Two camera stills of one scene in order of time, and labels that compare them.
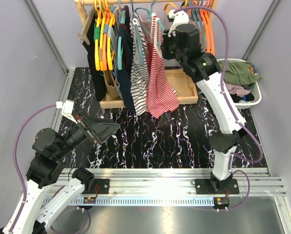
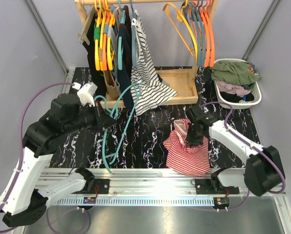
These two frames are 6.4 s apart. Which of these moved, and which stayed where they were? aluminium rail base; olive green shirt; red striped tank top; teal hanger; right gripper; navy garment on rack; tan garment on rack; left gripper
Moved: teal hanger; left gripper; red striped tank top; right gripper
Stayed: olive green shirt; aluminium rail base; tan garment on rack; navy garment on rack
